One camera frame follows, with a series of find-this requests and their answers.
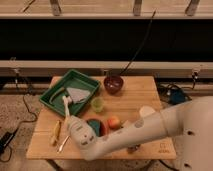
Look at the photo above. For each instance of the green sponge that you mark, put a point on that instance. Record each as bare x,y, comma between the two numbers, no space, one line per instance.
95,126

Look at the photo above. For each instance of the white dish brush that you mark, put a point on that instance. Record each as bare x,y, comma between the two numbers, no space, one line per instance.
66,102

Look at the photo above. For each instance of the orange fruit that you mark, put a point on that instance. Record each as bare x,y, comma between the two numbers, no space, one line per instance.
114,122

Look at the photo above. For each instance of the terracotta bowl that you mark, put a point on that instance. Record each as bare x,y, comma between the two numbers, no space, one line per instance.
103,128

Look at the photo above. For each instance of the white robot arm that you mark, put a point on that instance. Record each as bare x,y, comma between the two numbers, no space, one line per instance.
193,120

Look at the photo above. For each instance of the grey cloth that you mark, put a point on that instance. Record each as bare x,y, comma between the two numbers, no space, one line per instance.
77,95

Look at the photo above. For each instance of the green plastic cup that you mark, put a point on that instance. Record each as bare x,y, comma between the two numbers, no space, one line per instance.
97,104

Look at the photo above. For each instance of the green curved vegetable toy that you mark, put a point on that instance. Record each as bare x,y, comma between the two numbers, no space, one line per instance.
55,94

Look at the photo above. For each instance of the wooden table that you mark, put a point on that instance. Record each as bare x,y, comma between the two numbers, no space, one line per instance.
136,92

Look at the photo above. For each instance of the brown pine cone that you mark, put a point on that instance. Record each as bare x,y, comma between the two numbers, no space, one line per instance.
132,149

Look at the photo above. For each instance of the dark red bowl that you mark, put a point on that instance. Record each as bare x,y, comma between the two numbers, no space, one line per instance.
113,84

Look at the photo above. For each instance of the blue device with cables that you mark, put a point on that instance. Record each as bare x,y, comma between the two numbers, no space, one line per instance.
174,94

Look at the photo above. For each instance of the black power adapter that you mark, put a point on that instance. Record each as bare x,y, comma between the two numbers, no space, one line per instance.
4,141

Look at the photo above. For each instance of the green plastic tray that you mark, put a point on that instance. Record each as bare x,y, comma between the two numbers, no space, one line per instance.
76,86

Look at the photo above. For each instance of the yellow banana toy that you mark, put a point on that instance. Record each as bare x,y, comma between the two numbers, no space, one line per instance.
55,134

